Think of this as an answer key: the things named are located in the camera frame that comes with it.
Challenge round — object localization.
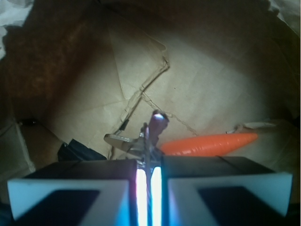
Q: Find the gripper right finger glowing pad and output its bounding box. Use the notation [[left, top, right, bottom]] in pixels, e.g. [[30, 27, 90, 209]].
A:
[[161, 156, 293, 226]]

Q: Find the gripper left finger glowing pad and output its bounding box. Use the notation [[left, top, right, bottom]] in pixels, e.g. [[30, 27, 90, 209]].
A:
[[7, 160, 137, 226]]

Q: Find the silver key bunch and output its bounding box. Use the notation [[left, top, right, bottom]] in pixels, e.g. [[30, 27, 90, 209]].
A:
[[103, 109, 169, 226]]

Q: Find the orange toy carrot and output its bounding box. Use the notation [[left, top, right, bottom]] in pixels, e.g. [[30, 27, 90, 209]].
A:
[[160, 133, 258, 157]]

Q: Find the brown paper bag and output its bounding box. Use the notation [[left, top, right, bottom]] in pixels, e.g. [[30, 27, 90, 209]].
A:
[[0, 0, 301, 203]]

